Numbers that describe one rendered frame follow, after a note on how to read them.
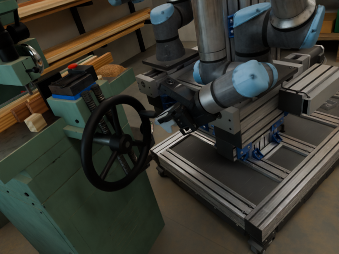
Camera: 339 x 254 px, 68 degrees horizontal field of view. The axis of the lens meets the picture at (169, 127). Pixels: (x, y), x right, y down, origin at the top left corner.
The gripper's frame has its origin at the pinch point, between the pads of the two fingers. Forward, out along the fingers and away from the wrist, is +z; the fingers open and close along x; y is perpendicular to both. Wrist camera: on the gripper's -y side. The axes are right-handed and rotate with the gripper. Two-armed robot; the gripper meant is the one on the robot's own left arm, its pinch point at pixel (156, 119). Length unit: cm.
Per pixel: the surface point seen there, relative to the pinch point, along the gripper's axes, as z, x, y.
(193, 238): 47, 9, 69
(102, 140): 10.8, -12.6, -5.5
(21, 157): 18.1, -30.2, -16.1
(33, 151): 18.4, -26.8, -15.6
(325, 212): -2, 47, 98
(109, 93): 7.7, -1.8, -15.0
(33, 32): 216, 130, -128
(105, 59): 28.8, 24.7, -28.2
